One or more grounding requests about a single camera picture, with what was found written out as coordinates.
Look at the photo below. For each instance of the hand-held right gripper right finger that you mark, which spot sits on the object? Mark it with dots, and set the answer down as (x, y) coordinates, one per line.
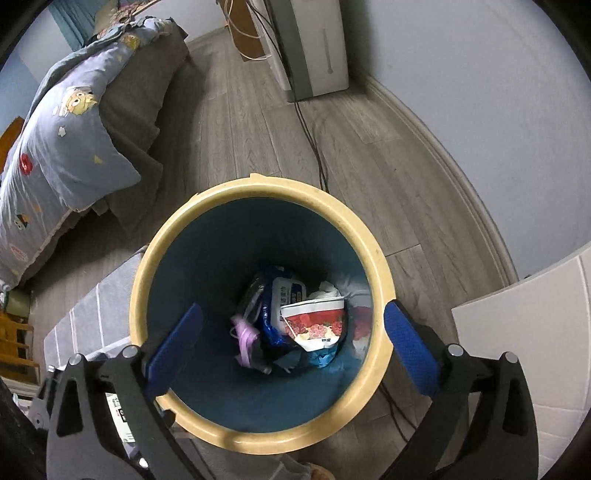
(408, 350)

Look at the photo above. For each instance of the red floral paper bowl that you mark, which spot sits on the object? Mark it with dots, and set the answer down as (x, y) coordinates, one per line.
(314, 323)

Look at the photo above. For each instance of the wooden chair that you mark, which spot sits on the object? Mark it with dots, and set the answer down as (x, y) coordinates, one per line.
(18, 330)

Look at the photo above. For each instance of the printed pillow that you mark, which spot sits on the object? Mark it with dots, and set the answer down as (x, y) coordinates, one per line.
(124, 9)

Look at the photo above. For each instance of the white cabinet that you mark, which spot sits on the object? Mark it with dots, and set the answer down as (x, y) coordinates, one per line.
(545, 323)

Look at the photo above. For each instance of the green cushion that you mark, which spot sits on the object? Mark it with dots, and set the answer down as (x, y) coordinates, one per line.
(21, 304)

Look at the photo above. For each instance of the blue and white wipes packet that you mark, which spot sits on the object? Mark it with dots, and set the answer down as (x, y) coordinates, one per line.
(277, 300)

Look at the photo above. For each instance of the teal curtain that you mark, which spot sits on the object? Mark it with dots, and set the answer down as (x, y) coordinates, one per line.
(74, 23)

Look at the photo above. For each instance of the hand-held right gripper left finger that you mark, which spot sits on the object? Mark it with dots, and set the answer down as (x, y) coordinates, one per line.
(178, 341)

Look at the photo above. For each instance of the light blue packet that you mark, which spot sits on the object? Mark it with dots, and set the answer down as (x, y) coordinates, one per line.
(323, 357)

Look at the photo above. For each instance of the blue bin with yellow rim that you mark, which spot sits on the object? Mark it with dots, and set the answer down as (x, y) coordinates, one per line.
(207, 240)

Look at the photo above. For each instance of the white standing appliance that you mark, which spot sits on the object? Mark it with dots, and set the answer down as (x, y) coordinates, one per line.
(318, 46)

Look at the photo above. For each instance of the black bag with white label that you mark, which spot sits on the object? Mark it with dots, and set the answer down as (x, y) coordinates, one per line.
(121, 413)

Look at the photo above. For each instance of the wooden headboard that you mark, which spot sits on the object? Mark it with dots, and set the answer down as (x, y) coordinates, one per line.
(11, 138)

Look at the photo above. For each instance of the purple wrapper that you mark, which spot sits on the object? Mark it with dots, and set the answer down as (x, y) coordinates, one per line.
(244, 334)

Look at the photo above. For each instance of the blue printed quilt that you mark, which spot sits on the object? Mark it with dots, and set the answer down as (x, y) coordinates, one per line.
(60, 152)

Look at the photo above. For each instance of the bed with grey sheet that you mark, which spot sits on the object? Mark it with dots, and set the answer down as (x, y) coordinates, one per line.
(134, 110)

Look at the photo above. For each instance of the white plastic bag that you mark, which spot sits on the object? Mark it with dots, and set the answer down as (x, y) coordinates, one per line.
(353, 284)

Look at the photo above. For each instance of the wooden cabinet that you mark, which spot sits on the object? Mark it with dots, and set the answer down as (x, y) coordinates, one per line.
(251, 44)

